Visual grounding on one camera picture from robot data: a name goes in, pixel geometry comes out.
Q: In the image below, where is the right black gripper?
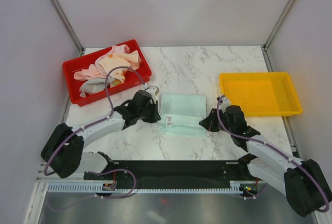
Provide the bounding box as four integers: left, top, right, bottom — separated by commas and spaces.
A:
199, 108, 234, 134

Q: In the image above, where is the mint green towel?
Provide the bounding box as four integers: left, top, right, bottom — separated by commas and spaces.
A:
158, 94, 206, 137

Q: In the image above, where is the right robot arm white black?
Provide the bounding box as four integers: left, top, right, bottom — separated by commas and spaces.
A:
199, 105, 331, 217

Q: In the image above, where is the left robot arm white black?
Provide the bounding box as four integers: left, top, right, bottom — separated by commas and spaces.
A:
41, 87, 161, 179

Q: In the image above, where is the yellow plastic bin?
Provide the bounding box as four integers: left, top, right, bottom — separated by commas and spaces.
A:
219, 72, 302, 117

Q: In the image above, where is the cream orange-dotted towel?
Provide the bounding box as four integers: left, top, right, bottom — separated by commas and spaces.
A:
95, 46, 142, 86

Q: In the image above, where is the grey towel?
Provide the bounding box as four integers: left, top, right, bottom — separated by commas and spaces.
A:
79, 78, 105, 97

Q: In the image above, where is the pink striped towel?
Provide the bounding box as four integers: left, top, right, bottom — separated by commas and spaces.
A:
74, 45, 129, 81

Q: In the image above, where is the red plastic bin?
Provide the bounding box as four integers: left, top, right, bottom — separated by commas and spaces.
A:
63, 39, 152, 106

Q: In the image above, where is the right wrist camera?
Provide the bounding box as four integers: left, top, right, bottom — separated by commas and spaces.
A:
218, 95, 231, 110

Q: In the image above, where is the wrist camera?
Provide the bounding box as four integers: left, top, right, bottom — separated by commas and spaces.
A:
145, 86, 159, 96
218, 95, 231, 110

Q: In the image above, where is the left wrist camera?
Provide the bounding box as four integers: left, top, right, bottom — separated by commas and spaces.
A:
145, 86, 159, 96

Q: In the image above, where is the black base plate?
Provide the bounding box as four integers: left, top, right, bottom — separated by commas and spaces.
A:
85, 159, 268, 190

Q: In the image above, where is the white slotted cable duct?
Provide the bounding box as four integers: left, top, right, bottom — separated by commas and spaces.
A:
47, 181, 253, 194

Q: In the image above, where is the left aluminium frame post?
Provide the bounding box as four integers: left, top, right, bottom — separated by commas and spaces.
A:
50, 0, 85, 55

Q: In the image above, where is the aluminium frame post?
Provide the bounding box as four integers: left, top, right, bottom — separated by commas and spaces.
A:
50, 0, 85, 55
261, 0, 311, 52

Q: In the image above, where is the right aluminium frame post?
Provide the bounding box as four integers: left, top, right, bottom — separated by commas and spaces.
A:
261, 0, 311, 52

